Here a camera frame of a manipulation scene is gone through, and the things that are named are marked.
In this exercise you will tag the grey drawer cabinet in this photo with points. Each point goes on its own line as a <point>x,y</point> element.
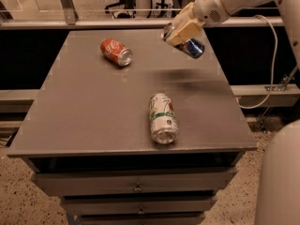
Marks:
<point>87,134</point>

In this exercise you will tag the metal railing frame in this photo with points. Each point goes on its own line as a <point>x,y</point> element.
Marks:
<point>78,12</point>

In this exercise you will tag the white green 7up can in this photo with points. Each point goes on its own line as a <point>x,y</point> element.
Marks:
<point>163,124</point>

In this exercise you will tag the red coca-cola can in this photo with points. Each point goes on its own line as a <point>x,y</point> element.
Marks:
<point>116,51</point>

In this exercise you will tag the black office chair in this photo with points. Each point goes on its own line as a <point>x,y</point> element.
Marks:
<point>128,8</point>

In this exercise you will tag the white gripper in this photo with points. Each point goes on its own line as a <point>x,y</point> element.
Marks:
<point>206,7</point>

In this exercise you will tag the blue silver redbull can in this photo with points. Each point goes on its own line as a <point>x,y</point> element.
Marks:
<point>192,47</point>

